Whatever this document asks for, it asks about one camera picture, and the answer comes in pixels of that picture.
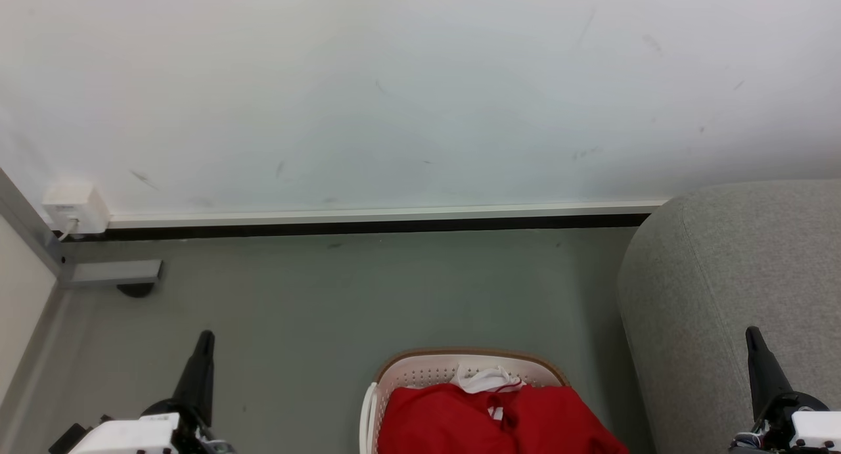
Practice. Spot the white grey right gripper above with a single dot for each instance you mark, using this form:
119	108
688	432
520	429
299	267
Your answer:
811	431

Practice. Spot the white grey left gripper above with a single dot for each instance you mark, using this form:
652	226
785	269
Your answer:
131	435

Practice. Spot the red garment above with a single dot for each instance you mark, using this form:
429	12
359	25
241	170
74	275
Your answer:
447	424

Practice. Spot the white garment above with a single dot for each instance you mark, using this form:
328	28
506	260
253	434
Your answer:
486	378

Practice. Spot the white perforated laundry basket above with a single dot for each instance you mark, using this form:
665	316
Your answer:
420	374

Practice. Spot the grey fabric sofa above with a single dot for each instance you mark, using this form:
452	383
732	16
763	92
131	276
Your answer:
723	276

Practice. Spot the white and black baseboard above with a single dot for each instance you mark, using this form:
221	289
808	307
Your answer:
368	221

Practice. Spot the dark round frame foot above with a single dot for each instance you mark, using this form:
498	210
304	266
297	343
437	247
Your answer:
136	290

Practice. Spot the grey metal frame leg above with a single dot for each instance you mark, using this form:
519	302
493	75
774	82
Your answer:
112	272

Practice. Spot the white wall socket box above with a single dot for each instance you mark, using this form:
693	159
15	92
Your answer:
75	204

